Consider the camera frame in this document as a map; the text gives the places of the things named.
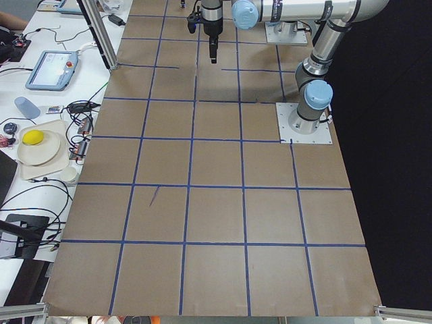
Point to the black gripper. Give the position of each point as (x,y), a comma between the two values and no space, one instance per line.
(212,28)

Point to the black power adapter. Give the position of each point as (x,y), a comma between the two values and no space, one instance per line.
(116,20)

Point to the far blue teach pendant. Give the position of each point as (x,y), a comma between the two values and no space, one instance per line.
(69,7)

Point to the blue teach pendant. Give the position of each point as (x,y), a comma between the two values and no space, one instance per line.
(69,7)
(53,70)

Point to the near blue teach pendant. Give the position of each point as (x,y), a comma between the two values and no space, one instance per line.
(53,70)

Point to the blue plastic cup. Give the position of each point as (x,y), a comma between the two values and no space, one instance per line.
(28,109)

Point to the beige tray with plates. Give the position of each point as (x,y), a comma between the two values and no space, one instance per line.
(49,156)

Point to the yellow lemon toy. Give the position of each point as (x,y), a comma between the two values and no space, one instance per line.
(33,137)

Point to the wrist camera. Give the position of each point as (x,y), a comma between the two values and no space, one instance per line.
(193,20)

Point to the aluminium frame post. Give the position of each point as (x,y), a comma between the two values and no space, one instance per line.
(95,23)

